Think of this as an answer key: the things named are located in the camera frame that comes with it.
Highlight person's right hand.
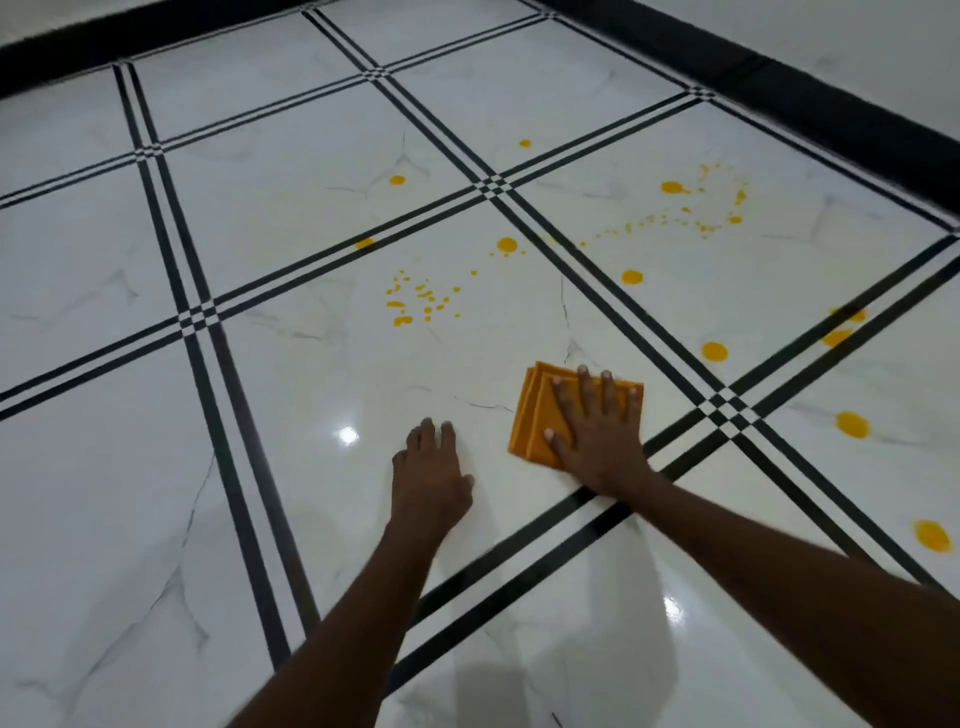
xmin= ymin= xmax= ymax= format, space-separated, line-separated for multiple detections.
xmin=543 ymin=365 xmax=654 ymax=500

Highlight person's left hand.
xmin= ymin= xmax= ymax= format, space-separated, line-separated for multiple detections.
xmin=389 ymin=418 xmax=476 ymax=553

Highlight orange cleaning cloth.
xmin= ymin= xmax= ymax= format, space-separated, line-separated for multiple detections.
xmin=508 ymin=361 xmax=646 ymax=470

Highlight yellow liquid spill drops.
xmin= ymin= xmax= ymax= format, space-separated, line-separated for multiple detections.
xmin=353 ymin=138 xmax=954 ymax=555

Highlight person's right forearm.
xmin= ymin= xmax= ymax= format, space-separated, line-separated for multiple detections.
xmin=626 ymin=472 xmax=960 ymax=728

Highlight person's left forearm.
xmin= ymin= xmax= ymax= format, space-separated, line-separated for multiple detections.
xmin=228 ymin=521 xmax=444 ymax=728

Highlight white tiled floor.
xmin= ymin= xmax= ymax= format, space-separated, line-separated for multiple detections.
xmin=0 ymin=0 xmax=960 ymax=728

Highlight black baseboard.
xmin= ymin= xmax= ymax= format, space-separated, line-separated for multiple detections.
xmin=0 ymin=0 xmax=960 ymax=219

